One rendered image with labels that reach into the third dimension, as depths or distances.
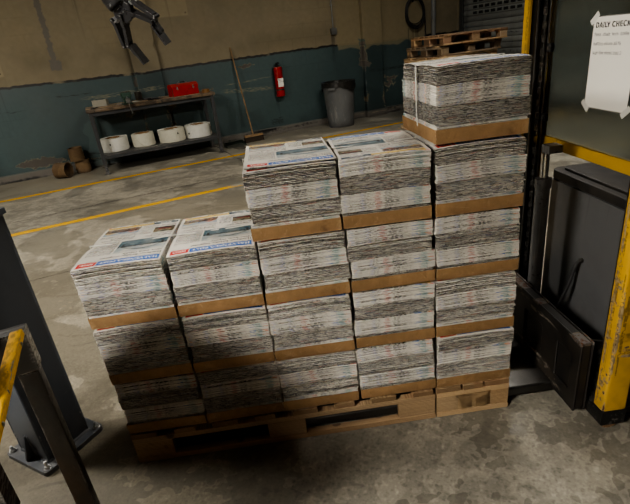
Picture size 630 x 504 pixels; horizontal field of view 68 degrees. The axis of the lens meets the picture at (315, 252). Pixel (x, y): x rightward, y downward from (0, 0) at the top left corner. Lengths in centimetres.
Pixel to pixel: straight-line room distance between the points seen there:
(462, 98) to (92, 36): 705
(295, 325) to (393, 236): 45
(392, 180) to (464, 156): 23
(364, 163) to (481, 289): 62
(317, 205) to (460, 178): 45
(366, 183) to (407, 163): 14
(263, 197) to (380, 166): 37
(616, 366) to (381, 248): 89
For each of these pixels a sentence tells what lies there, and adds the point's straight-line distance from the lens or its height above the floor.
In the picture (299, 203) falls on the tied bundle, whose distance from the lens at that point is 145.
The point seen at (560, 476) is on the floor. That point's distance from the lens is 189.
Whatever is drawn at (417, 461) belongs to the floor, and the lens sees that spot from 185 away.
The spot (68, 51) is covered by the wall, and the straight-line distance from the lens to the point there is 811.
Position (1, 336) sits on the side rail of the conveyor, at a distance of 144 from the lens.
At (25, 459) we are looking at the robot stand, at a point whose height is 2.
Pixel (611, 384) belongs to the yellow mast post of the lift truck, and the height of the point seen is 22.
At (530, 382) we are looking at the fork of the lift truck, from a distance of 210.
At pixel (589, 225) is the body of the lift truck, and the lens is 211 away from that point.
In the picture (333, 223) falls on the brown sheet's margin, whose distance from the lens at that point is 148.
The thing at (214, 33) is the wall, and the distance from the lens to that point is 836.
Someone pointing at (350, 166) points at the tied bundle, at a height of 104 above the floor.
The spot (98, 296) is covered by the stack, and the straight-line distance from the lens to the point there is 166.
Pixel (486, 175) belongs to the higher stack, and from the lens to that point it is 157.
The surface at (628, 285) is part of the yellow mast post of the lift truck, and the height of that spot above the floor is 60.
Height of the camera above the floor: 138
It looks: 24 degrees down
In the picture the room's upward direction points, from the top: 7 degrees counter-clockwise
